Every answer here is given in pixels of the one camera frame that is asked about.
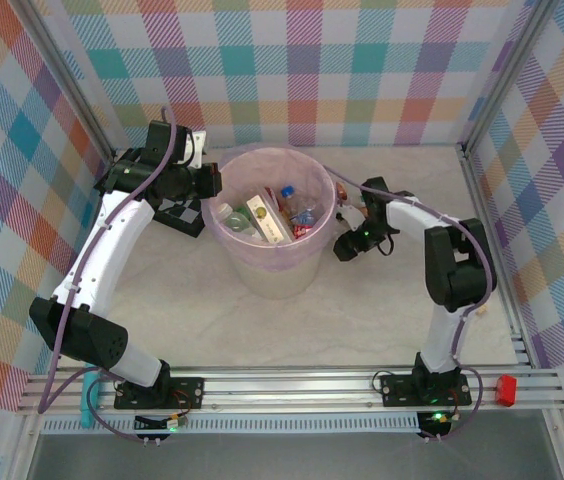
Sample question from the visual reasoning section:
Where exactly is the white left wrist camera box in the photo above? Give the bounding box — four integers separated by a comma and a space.
181, 128, 209, 169

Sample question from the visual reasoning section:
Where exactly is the teal plastic handle tool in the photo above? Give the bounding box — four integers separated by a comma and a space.
80, 368, 101, 431

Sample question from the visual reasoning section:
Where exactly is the white rectangular box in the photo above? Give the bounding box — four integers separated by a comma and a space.
243, 192, 295, 245

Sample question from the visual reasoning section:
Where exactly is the small black electronics board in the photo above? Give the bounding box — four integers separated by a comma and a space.
133, 412, 187, 447
416, 409, 456, 445

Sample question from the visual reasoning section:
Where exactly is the aluminium frame post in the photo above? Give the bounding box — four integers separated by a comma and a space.
459, 0, 561, 156
14, 0, 118, 161

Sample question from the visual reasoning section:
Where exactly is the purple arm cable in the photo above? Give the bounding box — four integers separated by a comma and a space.
319, 164, 494, 444
36, 105, 179, 444

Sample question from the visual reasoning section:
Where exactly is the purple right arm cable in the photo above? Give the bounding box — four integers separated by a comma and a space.
319, 164, 494, 444

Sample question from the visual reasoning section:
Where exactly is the aluminium side rail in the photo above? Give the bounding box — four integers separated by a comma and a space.
458, 143, 536, 374

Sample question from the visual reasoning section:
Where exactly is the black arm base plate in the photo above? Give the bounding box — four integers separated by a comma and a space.
379, 373, 473, 409
113, 377, 206, 411

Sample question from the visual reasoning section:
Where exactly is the blue red label bottle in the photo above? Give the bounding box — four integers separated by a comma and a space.
278, 184, 326, 227

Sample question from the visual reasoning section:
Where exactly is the red emergency stop button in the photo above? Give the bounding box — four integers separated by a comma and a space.
494, 375, 518, 407

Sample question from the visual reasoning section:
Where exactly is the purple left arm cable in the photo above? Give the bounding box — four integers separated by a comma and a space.
36, 105, 179, 444

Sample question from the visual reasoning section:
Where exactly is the black grey chessboard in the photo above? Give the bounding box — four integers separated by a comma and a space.
153, 196, 209, 238

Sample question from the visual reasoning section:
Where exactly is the white plastic waste bin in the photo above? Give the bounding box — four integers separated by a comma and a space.
200, 144, 339, 301

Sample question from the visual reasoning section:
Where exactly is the white slotted cable duct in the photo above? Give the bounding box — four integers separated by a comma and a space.
41, 413, 426, 436

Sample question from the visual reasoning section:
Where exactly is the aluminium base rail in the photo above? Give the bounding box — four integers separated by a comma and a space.
15, 368, 564, 415

